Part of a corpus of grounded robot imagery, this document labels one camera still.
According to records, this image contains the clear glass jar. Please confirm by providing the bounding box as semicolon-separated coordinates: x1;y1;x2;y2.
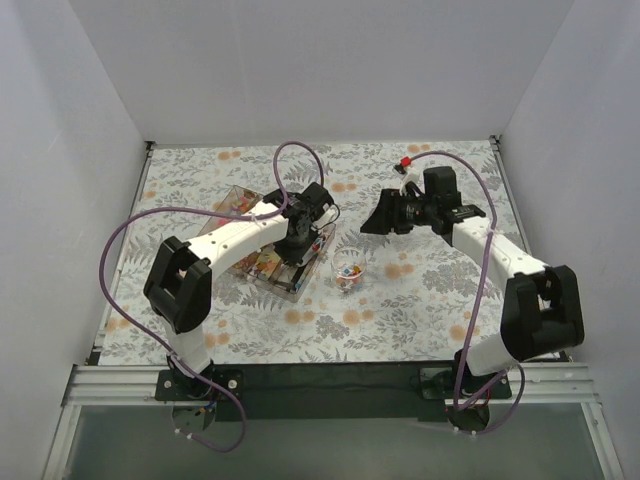
331;246;367;294

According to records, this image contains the clear compartment candy box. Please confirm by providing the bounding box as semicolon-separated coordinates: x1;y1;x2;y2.
215;185;336;302

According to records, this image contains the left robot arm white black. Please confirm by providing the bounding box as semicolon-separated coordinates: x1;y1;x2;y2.
143;182;335;400

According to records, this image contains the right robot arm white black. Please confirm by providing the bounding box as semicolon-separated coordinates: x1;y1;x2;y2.
360;160;585;398

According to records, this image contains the floral table mat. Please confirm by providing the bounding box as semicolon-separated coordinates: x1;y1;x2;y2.
100;140;522;366

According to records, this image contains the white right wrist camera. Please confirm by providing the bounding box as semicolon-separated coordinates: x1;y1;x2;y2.
393;156;421;195

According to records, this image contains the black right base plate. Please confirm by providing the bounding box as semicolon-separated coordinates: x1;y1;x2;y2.
417;367;511;434

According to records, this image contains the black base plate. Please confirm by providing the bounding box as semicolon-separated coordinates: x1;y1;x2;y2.
154;368;244;418
417;367;511;434

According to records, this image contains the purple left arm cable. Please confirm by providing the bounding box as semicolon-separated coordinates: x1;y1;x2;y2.
98;140;326;454

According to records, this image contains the aluminium frame rail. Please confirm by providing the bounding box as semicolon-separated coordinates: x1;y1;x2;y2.
43;362;624;479

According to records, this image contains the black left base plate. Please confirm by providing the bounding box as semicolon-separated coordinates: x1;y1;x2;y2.
154;368;244;418

